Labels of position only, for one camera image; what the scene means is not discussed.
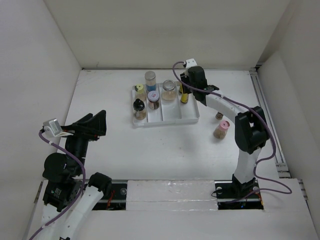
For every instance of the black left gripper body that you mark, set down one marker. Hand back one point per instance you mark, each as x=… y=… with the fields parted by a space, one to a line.
x=78 y=134

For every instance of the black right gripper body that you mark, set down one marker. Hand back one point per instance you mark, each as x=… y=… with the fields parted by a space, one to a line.
x=186 y=79

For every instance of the yellow bottle cork cap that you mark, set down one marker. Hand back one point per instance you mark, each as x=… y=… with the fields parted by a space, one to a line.
x=185 y=96
x=181 y=89

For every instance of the clear glass jar metal lid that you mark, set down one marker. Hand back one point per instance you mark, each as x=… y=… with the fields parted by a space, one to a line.
x=168 y=90

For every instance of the small dark-lid brown jar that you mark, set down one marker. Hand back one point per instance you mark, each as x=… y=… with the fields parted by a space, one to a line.
x=219 y=116

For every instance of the blue-label tall spice jar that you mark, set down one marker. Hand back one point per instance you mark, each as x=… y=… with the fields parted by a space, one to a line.
x=150 y=81

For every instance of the black-cap spice bottle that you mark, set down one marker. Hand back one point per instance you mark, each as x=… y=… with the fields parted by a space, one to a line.
x=139 y=109

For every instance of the red-label white-lid spice jar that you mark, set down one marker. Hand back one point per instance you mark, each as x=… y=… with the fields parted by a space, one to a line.
x=153 y=98

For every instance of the yellow-cap spice bottle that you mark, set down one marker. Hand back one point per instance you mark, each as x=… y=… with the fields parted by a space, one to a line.
x=140 y=92

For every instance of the pink-cap spice bottle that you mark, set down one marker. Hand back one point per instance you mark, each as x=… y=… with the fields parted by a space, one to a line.
x=221 y=130

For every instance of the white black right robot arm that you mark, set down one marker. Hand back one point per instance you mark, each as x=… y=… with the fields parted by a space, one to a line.
x=251 y=131

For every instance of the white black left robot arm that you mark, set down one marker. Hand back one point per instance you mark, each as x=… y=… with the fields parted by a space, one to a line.
x=69 y=197

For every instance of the white divided organizer tray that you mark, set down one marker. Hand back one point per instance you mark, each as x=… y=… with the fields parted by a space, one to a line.
x=172 y=112

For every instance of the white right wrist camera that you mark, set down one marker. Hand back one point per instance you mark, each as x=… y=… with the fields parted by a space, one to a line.
x=190 y=63

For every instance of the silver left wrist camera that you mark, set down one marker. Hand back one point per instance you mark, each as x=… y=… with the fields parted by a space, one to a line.
x=52 y=128

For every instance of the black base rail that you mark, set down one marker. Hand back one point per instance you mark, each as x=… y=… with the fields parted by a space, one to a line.
x=173 y=195

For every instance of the aluminium side rail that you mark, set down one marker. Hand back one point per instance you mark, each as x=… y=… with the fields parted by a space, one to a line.
x=280 y=162

